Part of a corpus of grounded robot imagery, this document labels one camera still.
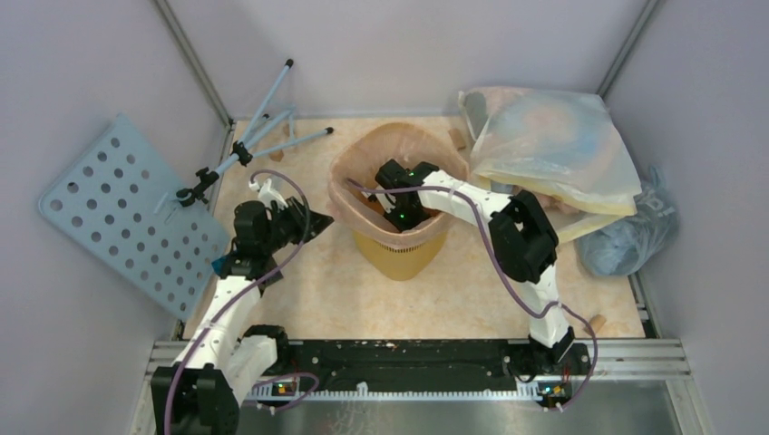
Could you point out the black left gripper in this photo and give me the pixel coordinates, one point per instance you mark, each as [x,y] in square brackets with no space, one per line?
[296,213]

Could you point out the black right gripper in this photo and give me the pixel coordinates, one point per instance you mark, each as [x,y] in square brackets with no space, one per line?
[392,217]

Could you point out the pink plastic trash bag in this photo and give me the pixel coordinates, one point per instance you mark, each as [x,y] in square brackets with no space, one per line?
[359,161]

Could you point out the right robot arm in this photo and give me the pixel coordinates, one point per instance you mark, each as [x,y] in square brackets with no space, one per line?
[516,233]

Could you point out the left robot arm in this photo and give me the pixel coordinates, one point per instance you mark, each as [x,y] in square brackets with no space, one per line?
[222,330]

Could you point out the yellow plastic trash bin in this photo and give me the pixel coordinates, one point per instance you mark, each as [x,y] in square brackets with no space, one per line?
[399,264]

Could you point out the wooden block near tripod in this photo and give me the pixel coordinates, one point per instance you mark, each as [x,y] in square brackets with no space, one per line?
[277,155]

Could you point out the small wooden block back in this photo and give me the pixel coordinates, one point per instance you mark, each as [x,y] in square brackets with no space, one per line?
[457,138]

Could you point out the light blue tripod stand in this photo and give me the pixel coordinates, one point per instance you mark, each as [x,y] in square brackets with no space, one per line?
[244,150]

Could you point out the blue block toy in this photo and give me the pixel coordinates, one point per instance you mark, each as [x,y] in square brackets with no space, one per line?
[250,268]

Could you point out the large yellow translucent bag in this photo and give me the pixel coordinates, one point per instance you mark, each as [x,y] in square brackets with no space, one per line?
[561,146]

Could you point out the light blue perforated board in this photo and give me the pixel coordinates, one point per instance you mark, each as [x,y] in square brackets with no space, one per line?
[118,202]

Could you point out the blue plastic bag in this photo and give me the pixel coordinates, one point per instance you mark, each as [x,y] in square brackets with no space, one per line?
[624,246]

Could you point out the wooden cylinder block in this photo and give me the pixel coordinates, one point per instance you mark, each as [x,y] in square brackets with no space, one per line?
[596,323]

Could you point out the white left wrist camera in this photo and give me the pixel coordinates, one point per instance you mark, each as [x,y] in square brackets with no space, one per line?
[268,192]

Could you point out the grey corner frame post left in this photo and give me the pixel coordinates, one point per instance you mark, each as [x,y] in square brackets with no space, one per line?
[192,60]

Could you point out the grey corner frame post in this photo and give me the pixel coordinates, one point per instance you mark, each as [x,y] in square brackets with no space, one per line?
[645,17]
[192,60]

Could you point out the grey corner frame post right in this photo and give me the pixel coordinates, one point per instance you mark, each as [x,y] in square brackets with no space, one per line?
[645,17]

